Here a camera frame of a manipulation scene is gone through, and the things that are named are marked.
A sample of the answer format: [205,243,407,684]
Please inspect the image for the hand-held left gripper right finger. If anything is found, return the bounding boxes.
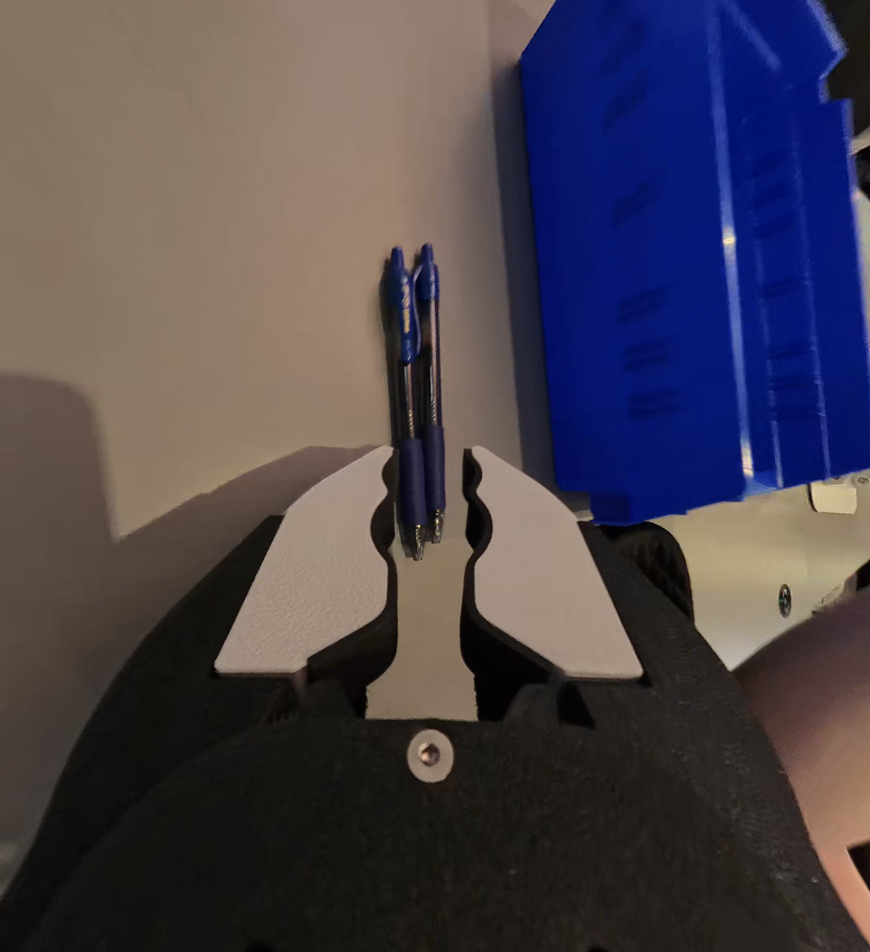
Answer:
[461,446,645,704]

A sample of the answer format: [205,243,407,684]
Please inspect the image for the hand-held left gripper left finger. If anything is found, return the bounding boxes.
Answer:
[214,445,399,704]

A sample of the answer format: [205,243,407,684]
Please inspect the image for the blue retractable pen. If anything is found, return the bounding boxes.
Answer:
[384,247,428,562]
[412,241,448,544]

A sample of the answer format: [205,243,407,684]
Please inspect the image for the blue plastic bin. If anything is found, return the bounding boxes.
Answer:
[518,0,870,525]

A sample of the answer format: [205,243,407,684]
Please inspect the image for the person's right forearm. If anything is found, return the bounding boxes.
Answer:
[732,573,870,952]

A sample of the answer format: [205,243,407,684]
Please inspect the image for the black office chair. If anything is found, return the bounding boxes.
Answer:
[602,521,696,622]

